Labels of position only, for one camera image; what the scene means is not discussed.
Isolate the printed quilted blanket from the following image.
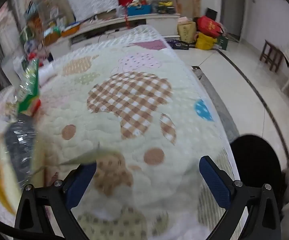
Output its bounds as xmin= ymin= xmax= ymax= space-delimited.
xmin=0 ymin=26 xmax=242 ymax=240

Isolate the green tote bag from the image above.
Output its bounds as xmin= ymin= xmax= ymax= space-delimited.
xmin=20 ymin=26 xmax=35 ymax=43

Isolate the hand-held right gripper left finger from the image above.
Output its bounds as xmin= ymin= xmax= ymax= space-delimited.
xmin=15 ymin=162 xmax=97 ymax=240

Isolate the white low cabinet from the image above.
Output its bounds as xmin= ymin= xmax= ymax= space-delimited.
xmin=38 ymin=12 xmax=181 ymax=58

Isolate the clear green plastic bag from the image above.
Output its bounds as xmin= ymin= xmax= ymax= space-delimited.
xmin=0 ymin=59 xmax=120 ymax=214

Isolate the white quilted mattress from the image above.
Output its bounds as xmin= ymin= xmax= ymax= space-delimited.
xmin=66 ymin=0 xmax=120 ymax=22

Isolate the red bag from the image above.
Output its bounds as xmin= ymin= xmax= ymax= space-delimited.
xmin=197 ymin=16 xmax=223 ymax=39

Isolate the pile of colourful toys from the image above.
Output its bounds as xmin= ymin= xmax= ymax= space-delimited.
xmin=130 ymin=0 xmax=150 ymax=7

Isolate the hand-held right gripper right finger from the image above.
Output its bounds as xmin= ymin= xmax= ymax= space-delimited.
xmin=199 ymin=155 xmax=282 ymax=240

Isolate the green paper bag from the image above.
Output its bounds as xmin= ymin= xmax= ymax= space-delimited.
xmin=217 ymin=35 xmax=230 ymax=50

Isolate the yellowish cardboard box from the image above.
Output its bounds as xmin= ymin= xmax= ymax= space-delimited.
xmin=177 ymin=21 xmax=197 ymax=43

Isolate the blue storage bin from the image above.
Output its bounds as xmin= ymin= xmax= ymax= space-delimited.
xmin=127 ymin=4 xmax=152 ymax=16

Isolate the dark wooden stool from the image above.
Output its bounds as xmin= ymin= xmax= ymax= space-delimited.
xmin=259 ymin=39 xmax=285 ymax=73

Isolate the dark bag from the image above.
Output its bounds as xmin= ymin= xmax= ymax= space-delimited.
xmin=166 ymin=40 xmax=190 ymax=50

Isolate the orange tray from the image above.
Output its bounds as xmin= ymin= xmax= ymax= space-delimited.
xmin=61 ymin=25 xmax=81 ymax=37

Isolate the red ribbon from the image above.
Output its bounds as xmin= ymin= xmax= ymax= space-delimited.
xmin=125 ymin=5 xmax=131 ymax=29

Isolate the yellow bag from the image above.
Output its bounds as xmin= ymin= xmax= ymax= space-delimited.
xmin=195 ymin=32 xmax=218 ymax=50

